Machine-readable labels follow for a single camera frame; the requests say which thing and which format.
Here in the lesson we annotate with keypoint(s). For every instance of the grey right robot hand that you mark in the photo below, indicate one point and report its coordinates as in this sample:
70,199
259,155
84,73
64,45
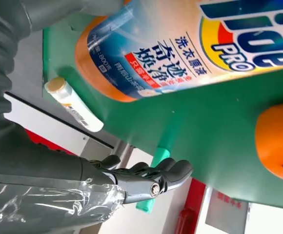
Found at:
34,181

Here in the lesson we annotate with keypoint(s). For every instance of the white bottle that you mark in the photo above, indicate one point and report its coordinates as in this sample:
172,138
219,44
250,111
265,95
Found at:
76,105

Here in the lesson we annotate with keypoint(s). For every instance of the white panel with black edge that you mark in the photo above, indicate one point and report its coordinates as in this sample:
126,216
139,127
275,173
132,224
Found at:
46,126

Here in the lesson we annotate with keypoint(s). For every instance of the green table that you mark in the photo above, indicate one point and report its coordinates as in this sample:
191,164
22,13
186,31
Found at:
205,129

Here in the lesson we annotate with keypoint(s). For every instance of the sign stand with red text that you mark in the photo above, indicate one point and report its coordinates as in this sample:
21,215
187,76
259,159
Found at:
227,213

